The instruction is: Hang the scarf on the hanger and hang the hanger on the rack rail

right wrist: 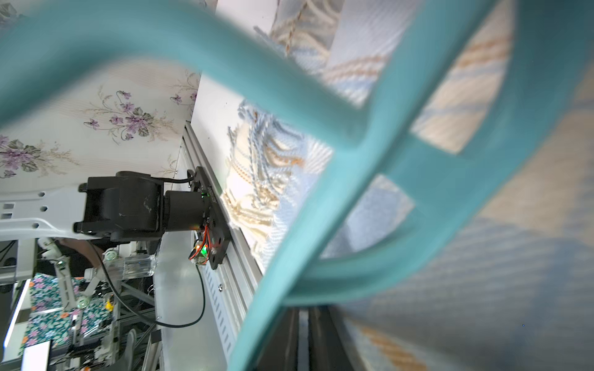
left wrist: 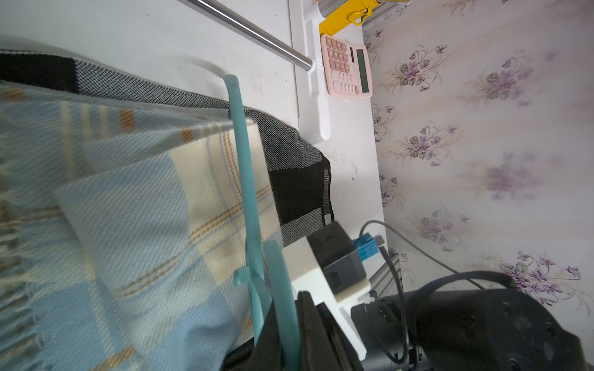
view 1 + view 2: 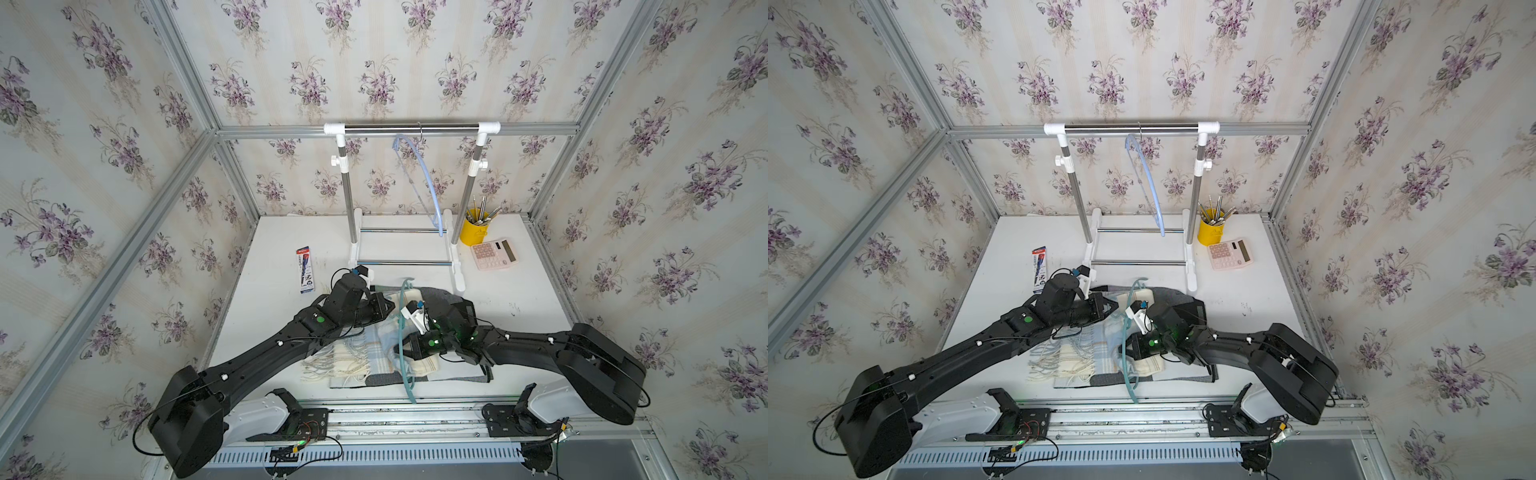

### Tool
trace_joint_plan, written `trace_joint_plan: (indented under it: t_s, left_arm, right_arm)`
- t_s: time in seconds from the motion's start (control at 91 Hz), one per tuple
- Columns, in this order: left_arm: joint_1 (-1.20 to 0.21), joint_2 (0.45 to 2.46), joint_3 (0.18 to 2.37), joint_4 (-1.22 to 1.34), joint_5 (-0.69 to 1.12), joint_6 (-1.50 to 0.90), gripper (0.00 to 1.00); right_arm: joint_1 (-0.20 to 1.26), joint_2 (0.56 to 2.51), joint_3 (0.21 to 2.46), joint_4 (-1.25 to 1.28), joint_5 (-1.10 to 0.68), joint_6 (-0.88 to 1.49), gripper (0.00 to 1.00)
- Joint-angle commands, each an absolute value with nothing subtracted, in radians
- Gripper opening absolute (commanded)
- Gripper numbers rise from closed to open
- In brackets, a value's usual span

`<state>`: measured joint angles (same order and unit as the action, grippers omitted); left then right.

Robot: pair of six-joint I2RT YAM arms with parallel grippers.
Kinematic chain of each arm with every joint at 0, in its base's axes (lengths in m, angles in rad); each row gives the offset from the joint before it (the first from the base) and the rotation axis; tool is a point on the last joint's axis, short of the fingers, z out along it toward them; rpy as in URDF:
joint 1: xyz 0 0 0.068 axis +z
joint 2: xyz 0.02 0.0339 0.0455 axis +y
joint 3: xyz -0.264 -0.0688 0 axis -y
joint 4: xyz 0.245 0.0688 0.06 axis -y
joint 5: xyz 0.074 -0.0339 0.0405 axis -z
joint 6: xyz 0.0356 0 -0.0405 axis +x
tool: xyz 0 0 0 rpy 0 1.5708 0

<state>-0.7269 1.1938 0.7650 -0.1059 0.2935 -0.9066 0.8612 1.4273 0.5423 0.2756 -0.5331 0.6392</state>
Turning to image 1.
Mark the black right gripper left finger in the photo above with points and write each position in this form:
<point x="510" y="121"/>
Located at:
<point x="281" y="352"/>

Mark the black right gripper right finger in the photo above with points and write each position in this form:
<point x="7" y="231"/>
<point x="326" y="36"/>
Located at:
<point x="326" y="350"/>

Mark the blue cream plaid scarf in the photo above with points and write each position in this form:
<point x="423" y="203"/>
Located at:
<point x="513" y="288"/>

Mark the teal plastic clothes hanger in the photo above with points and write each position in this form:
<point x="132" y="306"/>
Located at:
<point x="68" y="39"/>

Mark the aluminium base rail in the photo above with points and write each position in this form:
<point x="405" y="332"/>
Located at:
<point x="203" y="306"/>

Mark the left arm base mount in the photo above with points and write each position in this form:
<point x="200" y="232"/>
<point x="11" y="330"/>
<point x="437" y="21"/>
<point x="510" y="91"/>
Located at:
<point x="123" y="208"/>

